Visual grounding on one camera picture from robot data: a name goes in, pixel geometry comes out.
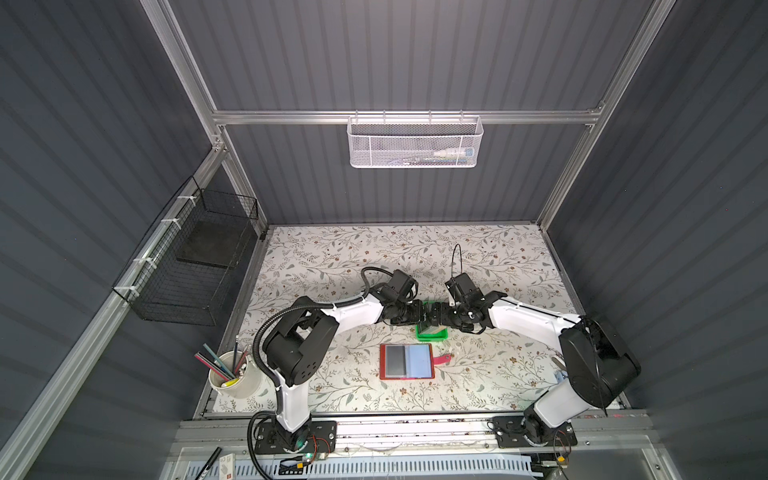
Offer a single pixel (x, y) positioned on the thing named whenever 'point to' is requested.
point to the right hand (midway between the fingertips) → (442, 320)
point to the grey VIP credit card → (395, 361)
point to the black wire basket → (182, 271)
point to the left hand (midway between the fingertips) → (425, 317)
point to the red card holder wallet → (420, 361)
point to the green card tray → (431, 333)
